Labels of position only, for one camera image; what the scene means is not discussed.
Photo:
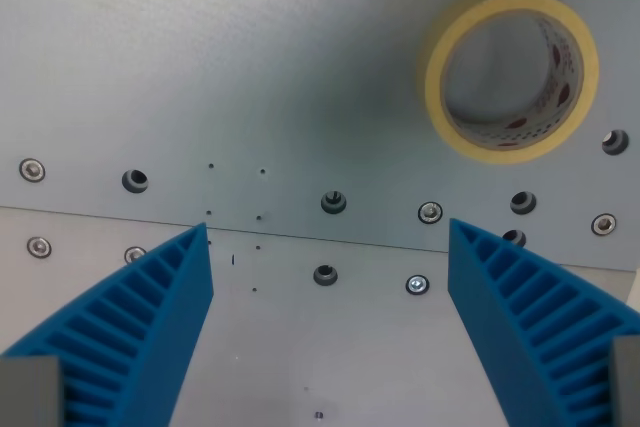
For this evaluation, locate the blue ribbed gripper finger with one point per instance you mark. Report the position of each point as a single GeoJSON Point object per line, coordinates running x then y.
{"type": "Point", "coordinates": [165, 317]}
{"type": "Point", "coordinates": [480, 297]}

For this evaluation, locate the silver hex socket screw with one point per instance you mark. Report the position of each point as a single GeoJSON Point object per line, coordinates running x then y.
{"type": "Point", "coordinates": [133, 253]}
{"type": "Point", "coordinates": [603, 224]}
{"type": "Point", "coordinates": [32, 169]}
{"type": "Point", "coordinates": [430, 212]}
{"type": "Point", "coordinates": [417, 285]}
{"type": "Point", "coordinates": [39, 247]}

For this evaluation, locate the yellow masking tape roll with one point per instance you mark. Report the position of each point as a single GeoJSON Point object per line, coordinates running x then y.
{"type": "Point", "coordinates": [575, 27]}

